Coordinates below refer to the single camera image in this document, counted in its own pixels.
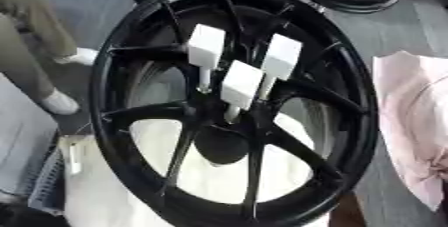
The white pin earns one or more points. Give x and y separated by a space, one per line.
205 47
281 57
241 84

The black spoked wheel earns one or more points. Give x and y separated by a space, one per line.
344 81

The pink crumpled cloth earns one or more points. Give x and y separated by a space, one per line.
414 111

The person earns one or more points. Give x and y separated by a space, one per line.
23 37

